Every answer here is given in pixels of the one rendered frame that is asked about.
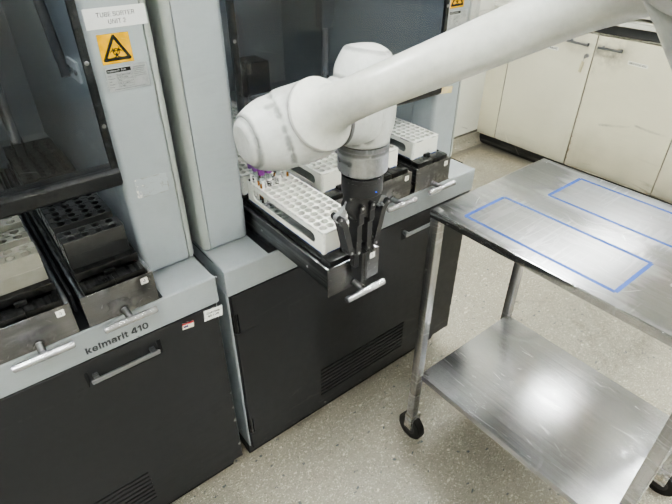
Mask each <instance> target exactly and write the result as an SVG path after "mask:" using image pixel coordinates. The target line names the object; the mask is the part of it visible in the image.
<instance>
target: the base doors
mask: <svg viewBox="0 0 672 504"><path fill-rule="evenodd" d="M573 40H574V41H576V42H581V43H585V44H587V43H590V45H589V46H588V47H587V46H583V45H578V44H574V43H570V42H566V41H565V42H562V43H559V44H556V45H554V46H555V47H559V49H558V51H557V50H553V49H548V48H546V49H543V50H541V51H538V52H535V53H533V54H530V55H527V56H525V57H522V58H520V59H517V60H514V61H512V62H509V63H506V64H504V65H501V66H498V67H496V68H493V69H490V70H488V71H486V77H485V83H484V89H483V95H482V102H481V108H480V114H479V120H478V126H477V132H479V133H482V134H485V135H488V136H490V137H493V138H494V137H495V138H496V139H499V140H501V141H504V142H507V143H510V144H512V145H515V146H518V147H520V148H523V149H526V150H528V151H531V152H534V153H536V154H539V155H542V156H544V157H547V158H550V159H552V160H555V161H558V162H560V163H564V164H566V165H568V166H571V167H574V168H576V169H579V170H582V171H585V172H587V173H590V174H593V175H596V176H598V177H601V178H604V179H606V180H609V181H612V182H615V183H617V184H620V185H623V186H626V187H628V188H631V189H634V190H636V191H639V192H642V193H645V194H647V195H651V196H653V197H656V198H658V199H661V200H664V201H666V202H669V203H671V204H672V72H671V68H670V66H669V63H668V60H667V58H666V55H665V53H664V50H663V47H662V46H660V45H654V44H649V43H643V42H638V41H632V40H626V39H621V38H615V37H609V36H604V35H599V34H594V33H588V34H585V35H582V36H579V37H576V38H573ZM598 46H599V47H602V46H605V48H610V49H615V50H621V49H623V52H622V53H617V52H612V51H607V50H601V49H597V48H598ZM585 54H589V57H588V58H585V59H584V55H585ZM583 59H584V61H583ZM581 61H583V62H584V65H583V67H582V70H581V73H580V72H578V70H579V67H580V64H581ZM628 61H632V62H636V63H640V64H644V65H648V69H643V68H640V67H636V66H632V65H628Z"/></svg>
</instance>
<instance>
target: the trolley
mask: <svg viewBox="0 0 672 504"><path fill-rule="evenodd" d="M430 217H431V221H430V229H429V237H428V245H427V253H426V261H425V270H424V278H423V286H422V294H421V302H420V310H419V318H418V326H417V334H416V342H415V351H414V359H413V367H412V375H411V383H410V391H409V399H408V407H407V410H406V411H404V412H403V413H401V414H400V416H399V421H400V425H401V427H402V429H403V430H404V432H405V433H406V434H407V435H408V436H409V437H411V438H413V439H419V438H420V437H421V436H423V434H424V427H423V424H422V422H421V420H420V415H421V412H420V411H419V410H418V408H419V401H420V394H421V387H422V381H423V382H424V383H426V384H427V385H428V386H429V387H430V388H432V389H433V390H434V391H435V392H437V393H438V394H439V395H440V396H441V397H443V398H444V399H445V400H446V401H447V402H449V403H450V404H451V405H452V406H453V407H455V408H456V409H457V410H458V411H459V412H461V413H462V414H463V415H464V416H465V417H467V418H468V419H469V420H470V421H471V422H473V423H474V424H475V425H476V426H477V427H479V428H480V429H481V430H482V431H484V432H485V433H486V434H487V435H488V436H490V437H491V438H492V439H493V440H494V441H496V442H497V443H498V444H499V445H500V446H502V447H503V448H504V449H505V450H506V451H508V452H509V453H510V454H511V455H512V456H514V457H515V458H516V459H517V460H518V461H520V462H521V463H522V464H523V465H524V466H526V467H527V468H528V469H529V470H531V471H532V472H533V473H534V474H535V475H537V476H538V477H539V478H540V479H541V480H543V481H544V482H545V483H546V484H547V485H549V486H550V487H551V488H552V489H553V490H555V491H556V492H557V493H558V494H559V495H561V496H562V497H563V498H564V499H565V500H567V501H568V502H569V503H570V504H638V503H639V501H640V499H641V498H642V496H643V495H644V493H645V491H646V490H647V488H648V487H650V488H651V489H652V490H653V491H655V492H657V493H658V494H661V495H663V496H669V497H671V496H672V413H671V415H670V416H669V415H667V414H666V413H664V412H662V411H661V410H659V409H658V408H656V407H654V406H653V405H651V404H650V403H648V402H646V401H645V400H643V399H642V398H640V397H638V396H637V395H635V394H634V393H632V392H630V391H629V390H627V389H626V388H624V387H622V386H621V385H619V384H618V383H616V382H614V381H613V380H611V379H610V378H608V377H606V376H605V375H603V374H602V373H600V372H598V371H597V370H595V369H594V368H592V367H590V366H589V365H587V364H586V363H584V362H582V361H581V360H579V359H578V358H576V357H574V356H573V355H571V354H570V353H568V352H566V351H565V350H563V349H562V348H560V347H558V346H557V345H555V344H554V343H552V342H550V341H549V340H547V339H546V338H544V337H542V336H541V335H539V334H538V333H536V332H534V331H533V330H531V329H530V328H528V327H526V326H525V325H523V324H522V323H520V322H518V321H517V320H515V319H513V318H512V317H511V316H512V312H513V308H514V304H515V300H516V297H517V293H518V289H519V285H520V281H521V277H522V274H523V270H524V268H526V269H527V270H529V271H531V272H533V273H535V274H537V275H539V276H540V277H542V278H544V279H546V280H548V281H550V282H551V283H553V284H555V285H557V286H559V287H561V288H563V289H564V290H566V291H568V292H570V293H572V294H574V295H575V296H577V297H579V298H581V299H583V300H585V301H587V302H588V303H590V304H592V305H594V306H596V307H598V308H600V309H601V310H603V311H605V312H607V313H609V314H611V315H612V316H614V317H616V318H618V319H620V320H622V321H624V322H625V323H627V324H629V325H631V326H633V327H635V328H637V329H638V330H640V331H642V332H644V333H646V334H648V335H649V336H651V337H653V338H655V339H657V340H659V341H661V342H662V343H664V344H666V345H668V346H670V347H672V205H669V204H667V203H664V202H661V201H659V200H656V199H653V198H651V197H648V196H645V195H642V194H640V193H637V192H634V191H632V190H629V189H626V188H623V187H621V186H618V185H615V184H613V183H610V182H607V181H605V180H602V179H599V178H596V177H594V176H591V175H588V174H586V173H583V172H580V171H577V170H575V169H572V168H569V167H567V166H564V165H561V164H558V163H556V162H553V161H550V160H548V159H545V158H543V159H541V160H538V161H536V162H534V163H532V164H530V165H527V166H525V167H523V168H521V169H519V170H516V171H514V172H512V173H510V174H508V175H505V176H503V177H501V178H499V179H497V180H494V181H492V182H490V183H488V184H486V185H483V186H481V187H479V188H477V189H475V190H472V191H470V192H468V193H466V194H464V195H461V196H459V197H457V198H455V199H453V200H450V201H448V202H446V203H444V204H442V205H439V206H437V207H435V208H433V209H431V210H430ZM444 225H446V226H448V227H450V228H452V229H453V230H455V231H457V232H459V233H461V234H463V235H465V236H466V237H468V238H470V239H472V240H474V241H476V242H477V243H479V244H481V245H483V246H485V247H487V248H489V249H490V250H492V251H494V252H496V253H498V254H500V255H502V256H503V257H505V258H507V259H509V260H511V261H513V262H514V265H513V269H512V273H511V278H510V282H509V286H508V290H507V294H506V298H505V302H504V306H503V310H502V314H501V318H500V320H499V321H497V322H496V323H495V324H493V325H492V326H490V327H489V328H487V329H486V330H484V331H483V332H481V333H480V334H478V335H477V336H476V337H474V338H473V339H471V340H470V341H468V342H467V343H465V344H464V345H462V346H461V347H459V348H458V349H457V350H455V351H454V352H452V353H451V354H449V355H448V356H446V357H445V358H443V359H442V360H440V361H439V362H438V363H436V364H435V365H433V366H432V367H430V368H429V369H427V370H426V371H424V366H425V359H426V352H427V345H428V338H429V331H430V324H431V317H432V310H433V303H434V295H435V288H436V281H437V274H438V267H439V260H440V253H441V246H442V239H443V232H444ZM666 459H667V460H666ZM662 464H663V465H662Z"/></svg>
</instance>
